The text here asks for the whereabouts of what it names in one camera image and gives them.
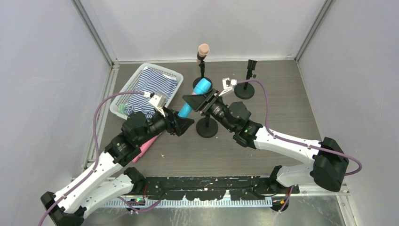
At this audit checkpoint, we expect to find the black front microphone stand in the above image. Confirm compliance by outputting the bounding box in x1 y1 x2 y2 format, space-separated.
196 114 218 138

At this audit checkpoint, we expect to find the pink microphone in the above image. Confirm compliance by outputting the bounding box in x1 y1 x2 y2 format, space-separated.
132 135 159 162

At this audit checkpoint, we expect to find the beige microphone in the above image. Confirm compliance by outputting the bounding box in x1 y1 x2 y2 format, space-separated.
197 43 210 63

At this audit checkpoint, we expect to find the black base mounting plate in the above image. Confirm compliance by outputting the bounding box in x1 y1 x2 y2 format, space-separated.
135 176 290 201

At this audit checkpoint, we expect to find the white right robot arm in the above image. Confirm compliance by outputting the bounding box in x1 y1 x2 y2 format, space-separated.
183 89 349 192

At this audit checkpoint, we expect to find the blue microphone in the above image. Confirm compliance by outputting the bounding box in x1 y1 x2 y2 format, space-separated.
177 78 213 119

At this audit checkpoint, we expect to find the blue striped cloth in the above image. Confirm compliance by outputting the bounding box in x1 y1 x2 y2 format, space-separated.
126 68 177 120

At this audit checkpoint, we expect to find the black microphone stand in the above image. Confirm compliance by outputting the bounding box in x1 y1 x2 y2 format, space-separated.
196 114 218 138
234 59 257 99
192 52 213 89

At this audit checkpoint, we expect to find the green cloth in basket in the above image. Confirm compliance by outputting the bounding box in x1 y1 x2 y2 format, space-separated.
118 104 126 115

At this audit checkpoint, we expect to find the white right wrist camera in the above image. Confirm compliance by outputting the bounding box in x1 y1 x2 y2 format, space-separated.
219 78 237 97

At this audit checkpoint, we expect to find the white plastic basket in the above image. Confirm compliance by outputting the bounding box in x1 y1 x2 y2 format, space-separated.
109 63 184 120

